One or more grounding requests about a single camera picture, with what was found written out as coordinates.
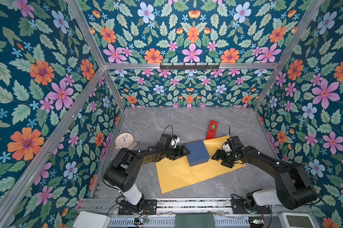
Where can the green centre box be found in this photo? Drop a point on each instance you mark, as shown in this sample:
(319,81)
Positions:
(204,220)

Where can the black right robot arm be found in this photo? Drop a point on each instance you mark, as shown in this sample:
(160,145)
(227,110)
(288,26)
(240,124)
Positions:
(293,187)

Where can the white box bottom left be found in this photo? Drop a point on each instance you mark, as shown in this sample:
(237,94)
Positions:
(91,220)

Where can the blue gift box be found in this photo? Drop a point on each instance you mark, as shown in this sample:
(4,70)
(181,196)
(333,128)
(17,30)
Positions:
(198,153)

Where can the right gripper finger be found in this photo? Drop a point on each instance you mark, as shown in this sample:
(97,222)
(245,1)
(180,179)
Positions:
(228,164)
(218,154)

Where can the red tape dispenser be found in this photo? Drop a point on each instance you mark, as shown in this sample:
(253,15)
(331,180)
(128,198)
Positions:
(212,130)

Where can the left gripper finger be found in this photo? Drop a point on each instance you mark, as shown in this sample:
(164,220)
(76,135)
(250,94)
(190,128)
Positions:
(183,145)
(183,153)

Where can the round white analog clock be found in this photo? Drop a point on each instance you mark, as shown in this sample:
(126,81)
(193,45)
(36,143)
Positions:
(124,140)

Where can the white device bottom right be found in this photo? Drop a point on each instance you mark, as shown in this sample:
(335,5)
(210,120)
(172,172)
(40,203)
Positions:
(297,220)

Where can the yellow wrapping paper sheet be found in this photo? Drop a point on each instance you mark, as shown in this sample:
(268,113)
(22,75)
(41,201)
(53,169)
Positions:
(176,174)

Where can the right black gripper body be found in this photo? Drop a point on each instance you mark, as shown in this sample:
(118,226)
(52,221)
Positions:
(227,155)

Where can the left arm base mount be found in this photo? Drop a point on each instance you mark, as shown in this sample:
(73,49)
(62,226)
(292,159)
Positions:
(147,207)

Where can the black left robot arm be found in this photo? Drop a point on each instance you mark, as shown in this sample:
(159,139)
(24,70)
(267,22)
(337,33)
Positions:
(122,171)

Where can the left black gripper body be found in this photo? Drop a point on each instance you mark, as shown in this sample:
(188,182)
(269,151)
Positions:
(171,153)

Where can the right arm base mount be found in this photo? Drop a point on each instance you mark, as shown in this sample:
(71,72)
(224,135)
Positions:
(247,206)

